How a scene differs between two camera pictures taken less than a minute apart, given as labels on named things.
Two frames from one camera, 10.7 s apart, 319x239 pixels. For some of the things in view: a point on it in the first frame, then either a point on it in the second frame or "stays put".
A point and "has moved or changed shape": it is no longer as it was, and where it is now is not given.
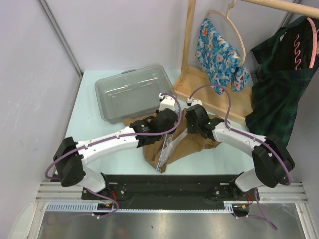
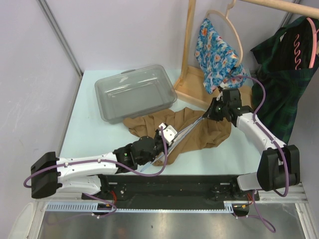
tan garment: [158, 152] has moved or changed shape
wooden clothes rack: [195, 83] stays put
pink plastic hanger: [315, 32] stays put
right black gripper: [190, 130] -> [210, 113]
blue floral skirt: [220, 62] stays put
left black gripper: [156, 111] -> [156, 134]
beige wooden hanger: [228, 18] has moved or changed shape
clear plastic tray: [132, 92] stays put
